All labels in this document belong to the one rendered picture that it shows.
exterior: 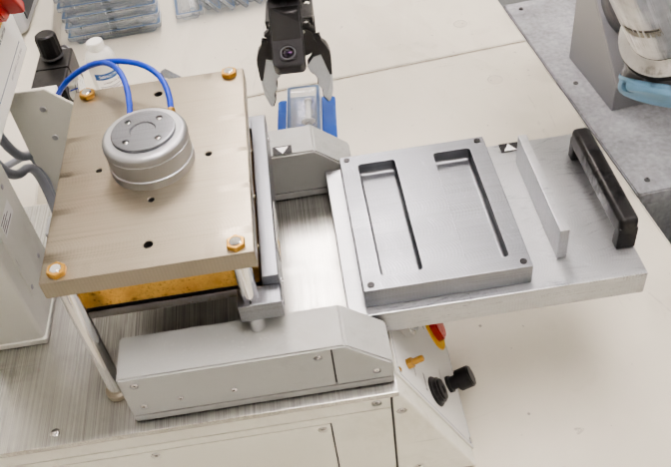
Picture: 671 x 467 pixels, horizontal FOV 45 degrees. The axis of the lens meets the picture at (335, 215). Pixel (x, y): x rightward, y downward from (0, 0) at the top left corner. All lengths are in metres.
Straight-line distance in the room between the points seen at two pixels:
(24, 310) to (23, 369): 0.06
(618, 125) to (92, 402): 0.90
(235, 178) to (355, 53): 0.82
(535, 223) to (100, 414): 0.48
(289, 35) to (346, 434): 0.57
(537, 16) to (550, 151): 0.68
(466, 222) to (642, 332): 0.32
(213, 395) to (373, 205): 0.27
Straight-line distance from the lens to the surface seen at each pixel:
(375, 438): 0.86
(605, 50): 1.38
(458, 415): 0.95
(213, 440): 0.83
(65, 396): 0.86
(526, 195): 0.90
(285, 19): 1.18
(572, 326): 1.07
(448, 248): 0.81
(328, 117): 1.38
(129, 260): 0.70
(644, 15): 1.00
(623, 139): 1.34
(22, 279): 0.87
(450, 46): 1.53
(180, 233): 0.70
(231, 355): 0.75
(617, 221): 0.84
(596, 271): 0.84
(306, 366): 0.75
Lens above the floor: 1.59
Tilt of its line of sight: 45 degrees down
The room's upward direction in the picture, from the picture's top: 8 degrees counter-clockwise
